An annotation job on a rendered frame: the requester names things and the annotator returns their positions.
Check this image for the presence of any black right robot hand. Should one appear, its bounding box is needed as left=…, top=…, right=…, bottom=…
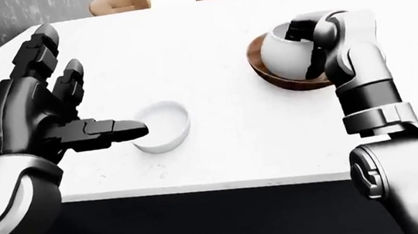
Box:
left=282, top=9, right=353, bottom=83

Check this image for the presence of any large dark wooden bowl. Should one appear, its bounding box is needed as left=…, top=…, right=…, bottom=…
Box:
left=244, top=25, right=335, bottom=97

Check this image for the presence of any small white bowl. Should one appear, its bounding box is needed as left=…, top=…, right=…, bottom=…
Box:
left=128, top=98, right=194, bottom=157

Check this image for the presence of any medium white bowl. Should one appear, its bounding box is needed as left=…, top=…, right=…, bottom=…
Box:
left=257, top=19, right=322, bottom=84

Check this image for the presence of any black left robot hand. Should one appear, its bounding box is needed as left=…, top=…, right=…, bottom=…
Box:
left=0, top=13, right=152, bottom=172

